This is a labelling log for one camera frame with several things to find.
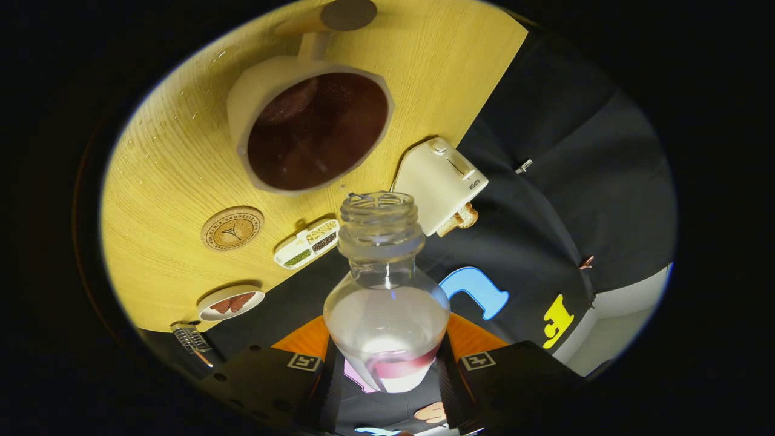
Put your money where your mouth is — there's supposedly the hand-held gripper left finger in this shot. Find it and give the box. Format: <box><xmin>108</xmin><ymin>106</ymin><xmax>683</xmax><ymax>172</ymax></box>
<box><xmin>197</xmin><ymin>315</ymin><xmax>343</xmax><ymax>434</ymax></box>

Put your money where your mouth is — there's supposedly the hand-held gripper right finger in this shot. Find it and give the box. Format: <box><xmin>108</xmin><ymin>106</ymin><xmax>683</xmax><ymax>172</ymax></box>
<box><xmin>435</xmin><ymin>312</ymin><xmax>585</xmax><ymax>434</ymax></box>

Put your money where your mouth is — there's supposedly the clear plastic juice bottle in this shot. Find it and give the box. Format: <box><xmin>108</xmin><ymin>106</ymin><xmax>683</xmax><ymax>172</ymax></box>
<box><xmin>323</xmin><ymin>191</ymin><xmax>452</xmax><ymax>394</ymax></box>

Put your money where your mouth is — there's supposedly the round wooden coaster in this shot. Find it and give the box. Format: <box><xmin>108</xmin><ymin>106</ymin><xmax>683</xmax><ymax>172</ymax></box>
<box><xmin>200</xmin><ymin>206</ymin><xmax>265</xmax><ymax>251</ymax></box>

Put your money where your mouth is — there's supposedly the cream cup with brown inside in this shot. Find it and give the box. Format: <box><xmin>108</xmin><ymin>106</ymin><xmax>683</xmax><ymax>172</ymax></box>
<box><xmin>227</xmin><ymin>0</ymin><xmax>395</xmax><ymax>196</ymax></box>

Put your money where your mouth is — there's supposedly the white round plate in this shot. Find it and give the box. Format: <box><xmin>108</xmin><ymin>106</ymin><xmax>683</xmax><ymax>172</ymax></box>
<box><xmin>197</xmin><ymin>285</ymin><xmax>266</xmax><ymax>322</ymax></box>

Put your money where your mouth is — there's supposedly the white divided dish with grains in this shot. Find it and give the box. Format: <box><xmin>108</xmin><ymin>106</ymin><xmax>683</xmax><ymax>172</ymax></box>
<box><xmin>274</xmin><ymin>219</ymin><xmax>340</xmax><ymax>270</ymax></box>

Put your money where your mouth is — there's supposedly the black backdrop cloth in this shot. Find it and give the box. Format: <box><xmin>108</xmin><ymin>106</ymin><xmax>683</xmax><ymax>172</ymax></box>
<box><xmin>139</xmin><ymin>24</ymin><xmax>678</xmax><ymax>436</ymax></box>

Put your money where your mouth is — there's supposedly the cream toaster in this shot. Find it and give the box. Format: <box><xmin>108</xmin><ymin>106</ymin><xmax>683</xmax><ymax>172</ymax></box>
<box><xmin>392</xmin><ymin>137</ymin><xmax>489</xmax><ymax>237</ymax></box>

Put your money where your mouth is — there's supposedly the wooden table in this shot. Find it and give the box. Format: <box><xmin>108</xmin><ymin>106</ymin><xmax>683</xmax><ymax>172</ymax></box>
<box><xmin>100</xmin><ymin>0</ymin><xmax>529</xmax><ymax>334</ymax></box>

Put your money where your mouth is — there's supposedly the metal wire holder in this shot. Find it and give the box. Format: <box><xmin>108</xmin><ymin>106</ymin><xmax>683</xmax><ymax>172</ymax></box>
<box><xmin>170</xmin><ymin>321</ymin><xmax>214</xmax><ymax>367</ymax></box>

